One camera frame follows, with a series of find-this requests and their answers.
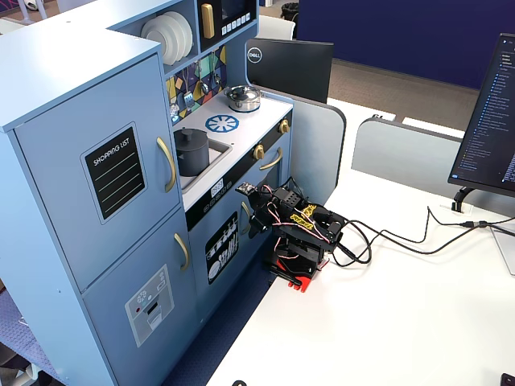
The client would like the gold lower fridge handle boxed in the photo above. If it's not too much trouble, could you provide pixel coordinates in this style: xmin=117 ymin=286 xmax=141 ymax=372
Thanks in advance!
xmin=173 ymin=232 xmax=190 ymax=272

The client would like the black Dell monitor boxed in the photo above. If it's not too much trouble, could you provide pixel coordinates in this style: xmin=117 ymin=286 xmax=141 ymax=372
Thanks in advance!
xmin=245 ymin=38 xmax=335 ymax=105

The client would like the blue oven door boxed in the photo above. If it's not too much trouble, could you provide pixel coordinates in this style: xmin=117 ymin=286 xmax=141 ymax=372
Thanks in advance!
xmin=235 ymin=134 xmax=293 ymax=202

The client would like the blue fridge door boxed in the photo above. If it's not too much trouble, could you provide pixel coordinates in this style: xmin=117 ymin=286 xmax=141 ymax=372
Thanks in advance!
xmin=82 ymin=208 xmax=200 ymax=386
xmin=11 ymin=54 xmax=182 ymax=293

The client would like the toy microwave with gold handle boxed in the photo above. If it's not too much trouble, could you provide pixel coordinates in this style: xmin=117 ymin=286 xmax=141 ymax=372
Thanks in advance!
xmin=196 ymin=0 xmax=258 ymax=52

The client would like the steel slotted spatula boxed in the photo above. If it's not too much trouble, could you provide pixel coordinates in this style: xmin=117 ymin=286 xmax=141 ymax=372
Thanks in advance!
xmin=181 ymin=72 xmax=195 ymax=109

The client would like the gold microwave handle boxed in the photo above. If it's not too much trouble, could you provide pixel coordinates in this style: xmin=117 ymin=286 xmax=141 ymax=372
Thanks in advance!
xmin=200 ymin=2 xmax=216 ymax=40

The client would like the black cable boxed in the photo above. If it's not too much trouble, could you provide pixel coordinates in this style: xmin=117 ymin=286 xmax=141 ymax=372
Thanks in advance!
xmin=332 ymin=216 xmax=515 ymax=269
xmin=333 ymin=205 xmax=490 ymax=269

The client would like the steel ladle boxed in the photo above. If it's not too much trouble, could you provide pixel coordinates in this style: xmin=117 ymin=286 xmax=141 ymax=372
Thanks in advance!
xmin=196 ymin=60 xmax=210 ymax=96

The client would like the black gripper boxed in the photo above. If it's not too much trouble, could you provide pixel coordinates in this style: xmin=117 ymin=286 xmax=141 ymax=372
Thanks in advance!
xmin=247 ymin=188 xmax=282 ymax=239

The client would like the white toy plate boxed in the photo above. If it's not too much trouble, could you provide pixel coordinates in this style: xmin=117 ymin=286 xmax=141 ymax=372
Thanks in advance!
xmin=140 ymin=16 xmax=180 ymax=67
xmin=154 ymin=13 xmax=188 ymax=61
xmin=163 ymin=10 xmax=194 ymax=57

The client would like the blue dishwasher door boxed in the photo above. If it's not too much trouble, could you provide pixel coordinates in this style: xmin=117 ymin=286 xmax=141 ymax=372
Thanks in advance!
xmin=187 ymin=188 xmax=262 ymax=322

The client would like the gray desk partition panel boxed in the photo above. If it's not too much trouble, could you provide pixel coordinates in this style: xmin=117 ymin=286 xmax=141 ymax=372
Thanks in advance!
xmin=290 ymin=88 xmax=348 ymax=202
xmin=351 ymin=117 xmax=515 ymax=220

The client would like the gray sink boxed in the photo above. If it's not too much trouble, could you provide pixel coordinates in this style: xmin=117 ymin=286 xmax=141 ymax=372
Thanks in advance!
xmin=176 ymin=138 xmax=234 ymax=192

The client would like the red black robot base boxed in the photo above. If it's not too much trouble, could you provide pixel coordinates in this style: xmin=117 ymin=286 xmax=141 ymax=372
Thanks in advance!
xmin=263 ymin=240 xmax=331 ymax=294

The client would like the gold fridge handle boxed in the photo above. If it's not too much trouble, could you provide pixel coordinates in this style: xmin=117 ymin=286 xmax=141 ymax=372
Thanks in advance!
xmin=155 ymin=136 xmax=177 ymax=194
xmin=173 ymin=232 xmax=190 ymax=272

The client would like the white chair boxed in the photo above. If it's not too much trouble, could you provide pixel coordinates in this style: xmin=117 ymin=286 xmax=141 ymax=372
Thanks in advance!
xmin=257 ymin=14 xmax=297 ymax=41

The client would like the gray lid with knob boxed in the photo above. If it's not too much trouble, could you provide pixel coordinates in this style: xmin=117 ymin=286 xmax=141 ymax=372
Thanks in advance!
xmin=173 ymin=127 xmax=210 ymax=149

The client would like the monitor showing code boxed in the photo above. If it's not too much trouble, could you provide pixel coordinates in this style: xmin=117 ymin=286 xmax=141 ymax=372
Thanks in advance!
xmin=447 ymin=32 xmax=515 ymax=198

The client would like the blue upper fridge door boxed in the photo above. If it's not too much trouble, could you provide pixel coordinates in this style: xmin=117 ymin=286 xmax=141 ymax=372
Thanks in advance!
xmin=11 ymin=54 xmax=182 ymax=293

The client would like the black dishwasher decal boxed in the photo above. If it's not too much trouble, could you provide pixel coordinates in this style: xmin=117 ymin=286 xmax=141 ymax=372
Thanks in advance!
xmin=204 ymin=211 xmax=241 ymax=285

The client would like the steel skimmer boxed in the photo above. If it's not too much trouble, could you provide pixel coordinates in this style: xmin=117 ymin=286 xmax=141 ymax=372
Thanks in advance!
xmin=168 ymin=80 xmax=180 ymax=121

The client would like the blue lower fridge door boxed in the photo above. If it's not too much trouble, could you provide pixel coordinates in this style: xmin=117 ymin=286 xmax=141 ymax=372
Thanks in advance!
xmin=82 ymin=208 xmax=200 ymax=386

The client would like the gold oven handle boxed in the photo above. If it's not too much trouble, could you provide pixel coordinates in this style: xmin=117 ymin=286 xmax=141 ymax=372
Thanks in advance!
xmin=259 ymin=146 xmax=284 ymax=171

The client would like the gray water dispenser panel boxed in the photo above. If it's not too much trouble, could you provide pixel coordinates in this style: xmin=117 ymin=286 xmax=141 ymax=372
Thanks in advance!
xmin=124 ymin=263 xmax=175 ymax=349

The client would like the gold dishwasher handle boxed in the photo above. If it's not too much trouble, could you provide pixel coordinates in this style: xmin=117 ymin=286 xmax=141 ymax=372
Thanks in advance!
xmin=240 ymin=200 xmax=253 ymax=236

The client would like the black trash bin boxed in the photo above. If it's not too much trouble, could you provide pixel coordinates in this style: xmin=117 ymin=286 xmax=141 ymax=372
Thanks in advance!
xmin=280 ymin=2 xmax=301 ymax=33

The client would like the gold upper fridge handle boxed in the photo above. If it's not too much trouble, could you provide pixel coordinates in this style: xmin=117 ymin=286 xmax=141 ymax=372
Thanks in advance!
xmin=155 ymin=136 xmax=177 ymax=194

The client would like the shiny steel pot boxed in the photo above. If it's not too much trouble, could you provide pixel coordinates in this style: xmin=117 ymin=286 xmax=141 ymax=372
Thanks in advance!
xmin=224 ymin=94 xmax=262 ymax=113

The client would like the gray pot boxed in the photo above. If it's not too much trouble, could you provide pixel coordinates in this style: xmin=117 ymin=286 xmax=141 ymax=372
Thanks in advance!
xmin=173 ymin=136 xmax=211 ymax=178

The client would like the black shopping list board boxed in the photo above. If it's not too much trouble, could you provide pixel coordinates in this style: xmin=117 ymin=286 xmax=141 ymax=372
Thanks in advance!
xmin=79 ymin=121 xmax=149 ymax=225

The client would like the blue toy kitchen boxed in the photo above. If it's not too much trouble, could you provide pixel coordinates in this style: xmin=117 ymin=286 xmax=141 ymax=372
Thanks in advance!
xmin=0 ymin=0 xmax=296 ymax=386

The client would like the gray monitor stand base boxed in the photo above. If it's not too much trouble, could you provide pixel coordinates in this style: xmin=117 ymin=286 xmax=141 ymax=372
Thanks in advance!
xmin=489 ymin=223 xmax=515 ymax=277

